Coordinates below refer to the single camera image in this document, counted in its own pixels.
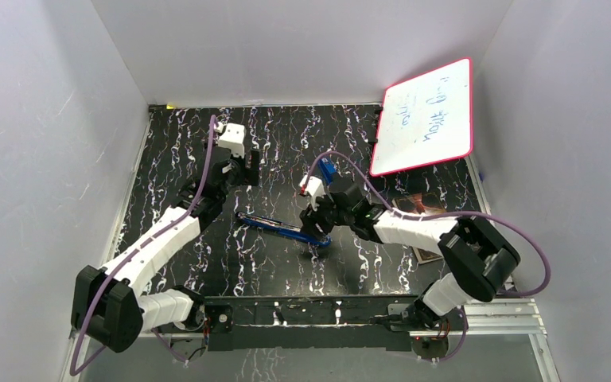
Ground blue stapler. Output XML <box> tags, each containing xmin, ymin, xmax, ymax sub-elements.
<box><xmin>235</xmin><ymin>212</ymin><xmax>331</xmax><ymax>247</ymax></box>
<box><xmin>317</xmin><ymin>158</ymin><xmax>338</xmax><ymax>185</ymax></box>

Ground dark brown book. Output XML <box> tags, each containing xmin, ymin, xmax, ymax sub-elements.
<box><xmin>391</xmin><ymin>193</ymin><xmax>446</xmax><ymax>264</ymax></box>

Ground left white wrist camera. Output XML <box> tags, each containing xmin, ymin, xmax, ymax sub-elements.
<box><xmin>215</xmin><ymin>123</ymin><xmax>246</xmax><ymax>158</ymax></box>

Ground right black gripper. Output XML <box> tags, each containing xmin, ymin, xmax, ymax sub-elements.
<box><xmin>299</xmin><ymin>191</ymin><xmax>353</xmax><ymax>242</ymax></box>

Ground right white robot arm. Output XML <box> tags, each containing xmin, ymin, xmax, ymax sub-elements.
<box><xmin>299</xmin><ymin>176</ymin><xmax>520</xmax><ymax>329</ymax></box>

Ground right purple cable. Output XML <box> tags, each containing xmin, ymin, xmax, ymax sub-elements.
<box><xmin>305</xmin><ymin>151</ymin><xmax>552</xmax><ymax>364</ymax></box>

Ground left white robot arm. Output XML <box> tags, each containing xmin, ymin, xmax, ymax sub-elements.
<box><xmin>72</xmin><ymin>146</ymin><xmax>260</xmax><ymax>353</ymax></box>

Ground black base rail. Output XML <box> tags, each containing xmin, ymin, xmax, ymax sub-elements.
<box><xmin>155</xmin><ymin>294</ymin><xmax>470</xmax><ymax>353</ymax></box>

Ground pink framed whiteboard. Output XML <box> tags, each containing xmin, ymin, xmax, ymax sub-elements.
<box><xmin>369</xmin><ymin>57</ymin><xmax>473</xmax><ymax>177</ymax></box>

